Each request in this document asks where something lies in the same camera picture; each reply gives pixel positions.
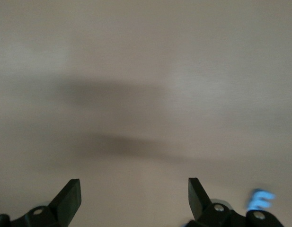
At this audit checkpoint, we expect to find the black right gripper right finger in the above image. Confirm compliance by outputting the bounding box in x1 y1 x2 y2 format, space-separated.
183 177 285 227

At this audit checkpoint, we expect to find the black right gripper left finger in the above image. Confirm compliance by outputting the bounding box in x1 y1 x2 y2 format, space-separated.
0 179 82 227

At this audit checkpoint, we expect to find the blue foam letter E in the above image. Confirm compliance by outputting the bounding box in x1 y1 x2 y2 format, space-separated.
246 188 277 211

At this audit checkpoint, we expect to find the brown table cover mat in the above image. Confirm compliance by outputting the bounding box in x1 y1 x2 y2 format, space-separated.
0 0 292 227

